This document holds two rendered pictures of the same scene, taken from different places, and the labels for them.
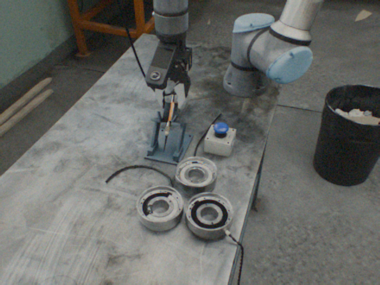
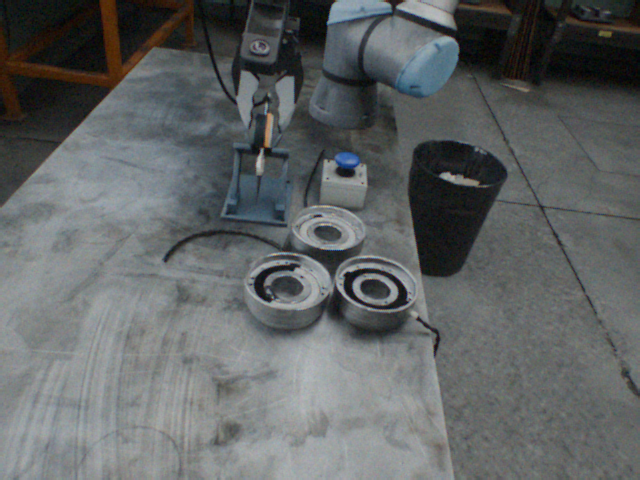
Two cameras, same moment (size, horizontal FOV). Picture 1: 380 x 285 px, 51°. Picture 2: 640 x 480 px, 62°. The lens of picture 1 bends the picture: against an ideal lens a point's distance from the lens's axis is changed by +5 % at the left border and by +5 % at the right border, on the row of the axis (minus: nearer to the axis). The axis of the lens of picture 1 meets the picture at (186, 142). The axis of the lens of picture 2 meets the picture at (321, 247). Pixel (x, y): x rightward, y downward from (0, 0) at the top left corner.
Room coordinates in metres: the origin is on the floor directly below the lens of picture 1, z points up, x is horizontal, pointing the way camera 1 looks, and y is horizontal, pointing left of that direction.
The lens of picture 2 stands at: (0.10, 0.21, 1.27)
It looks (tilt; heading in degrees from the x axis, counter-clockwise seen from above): 37 degrees down; 338
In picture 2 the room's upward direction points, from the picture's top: 9 degrees clockwise
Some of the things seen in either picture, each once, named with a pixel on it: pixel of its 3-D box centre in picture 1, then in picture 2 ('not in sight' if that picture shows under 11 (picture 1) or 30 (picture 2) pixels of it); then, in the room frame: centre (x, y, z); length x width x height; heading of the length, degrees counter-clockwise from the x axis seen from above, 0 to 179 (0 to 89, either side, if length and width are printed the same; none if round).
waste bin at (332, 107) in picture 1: (350, 138); (443, 211); (1.53, -0.84, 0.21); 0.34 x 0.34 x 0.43
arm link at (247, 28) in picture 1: (253, 38); (358, 36); (1.11, -0.21, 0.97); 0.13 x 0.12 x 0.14; 28
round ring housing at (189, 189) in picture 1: (196, 176); (326, 237); (0.66, -0.02, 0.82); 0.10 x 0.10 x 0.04
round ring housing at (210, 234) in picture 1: (209, 216); (374, 293); (0.54, -0.05, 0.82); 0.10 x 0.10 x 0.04
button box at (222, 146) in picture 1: (220, 139); (343, 181); (0.80, -0.10, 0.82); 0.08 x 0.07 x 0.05; 161
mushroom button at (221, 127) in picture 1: (220, 132); (345, 169); (0.79, -0.09, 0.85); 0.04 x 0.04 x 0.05
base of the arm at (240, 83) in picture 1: (247, 72); (347, 91); (1.11, -0.20, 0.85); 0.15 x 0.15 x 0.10
